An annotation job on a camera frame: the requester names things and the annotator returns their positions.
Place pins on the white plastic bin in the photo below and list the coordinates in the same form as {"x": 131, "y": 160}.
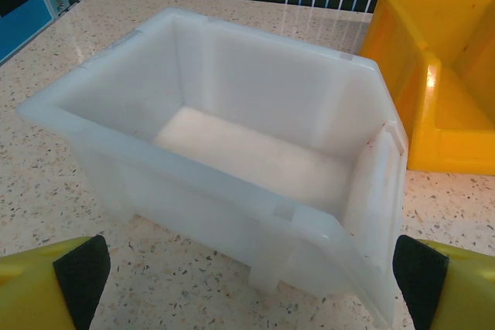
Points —
{"x": 251, "y": 160}

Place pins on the blue table edge strip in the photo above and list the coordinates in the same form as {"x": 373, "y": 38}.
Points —
{"x": 19, "y": 28}

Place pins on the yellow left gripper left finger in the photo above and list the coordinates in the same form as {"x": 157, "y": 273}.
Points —
{"x": 27, "y": 291}

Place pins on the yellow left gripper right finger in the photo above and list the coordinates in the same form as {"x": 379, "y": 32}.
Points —
{"x": 464, "y": 291}

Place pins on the yellow plastic bin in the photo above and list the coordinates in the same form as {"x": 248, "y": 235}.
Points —
{"x": 456, "y": 144}

